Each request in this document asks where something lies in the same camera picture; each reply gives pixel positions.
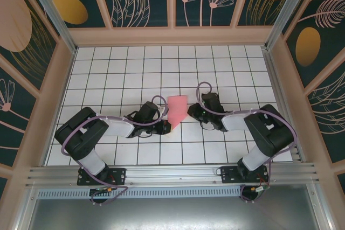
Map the grey metal sheet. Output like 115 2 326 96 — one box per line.
26 184 324 230

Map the aluminium corner post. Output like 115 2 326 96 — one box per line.
23 0 78 54
265 0 315 50

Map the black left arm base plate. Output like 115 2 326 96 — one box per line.
77 166 127 186

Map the aluminium side rail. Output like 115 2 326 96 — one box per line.
263 48 321 165

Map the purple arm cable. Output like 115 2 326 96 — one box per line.
61 94 170 207
196 81 299 204

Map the long aluminium base rail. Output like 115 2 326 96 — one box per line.
25 162 321 189

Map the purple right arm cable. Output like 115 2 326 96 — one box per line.
196 81 299 204

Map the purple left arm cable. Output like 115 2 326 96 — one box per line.
61 94 170 207

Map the grey slotted cable duct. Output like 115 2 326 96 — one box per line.
36 184 243 200

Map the small circuit board with connector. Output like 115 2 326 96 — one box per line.
89 186 114 196
252 184 271 194

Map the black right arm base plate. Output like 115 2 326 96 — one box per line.
220 165 270 184

